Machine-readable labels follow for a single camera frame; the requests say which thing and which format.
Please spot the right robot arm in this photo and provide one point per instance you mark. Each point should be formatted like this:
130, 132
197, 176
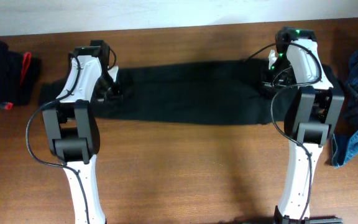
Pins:
310, 120

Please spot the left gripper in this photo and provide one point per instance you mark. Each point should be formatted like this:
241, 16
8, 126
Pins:
111, 99

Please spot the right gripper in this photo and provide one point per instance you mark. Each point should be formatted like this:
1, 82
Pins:
270, 86

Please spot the black clothes stack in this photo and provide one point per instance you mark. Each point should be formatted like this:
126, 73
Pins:
18, 75

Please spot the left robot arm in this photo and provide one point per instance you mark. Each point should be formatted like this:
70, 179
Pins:
72, 131

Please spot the black trousers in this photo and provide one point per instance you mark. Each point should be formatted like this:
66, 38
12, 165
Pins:
217, 92

